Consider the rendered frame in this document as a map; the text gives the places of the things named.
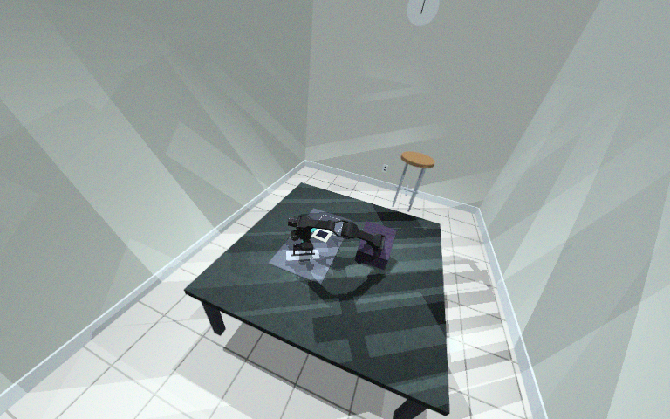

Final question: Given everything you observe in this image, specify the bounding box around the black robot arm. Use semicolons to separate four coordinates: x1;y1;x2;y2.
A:
288;215;386;251

